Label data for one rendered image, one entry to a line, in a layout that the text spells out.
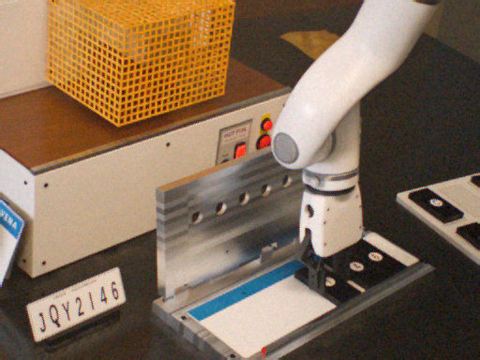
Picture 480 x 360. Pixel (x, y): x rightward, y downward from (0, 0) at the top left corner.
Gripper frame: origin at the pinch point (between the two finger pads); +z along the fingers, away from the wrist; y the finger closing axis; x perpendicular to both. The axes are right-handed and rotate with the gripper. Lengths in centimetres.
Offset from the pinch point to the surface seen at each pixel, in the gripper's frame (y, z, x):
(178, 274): -22.1, -4.9, 10.3
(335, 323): -6.1, 3.8, -6.4
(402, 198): 34.8, 1.2, 11.8
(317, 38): 79, -12, 72
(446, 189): 45.0, 1.9, 8.9
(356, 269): 6.4, 1.4, -0.3
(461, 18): 242, 20, 135
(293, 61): 65, -10, 67
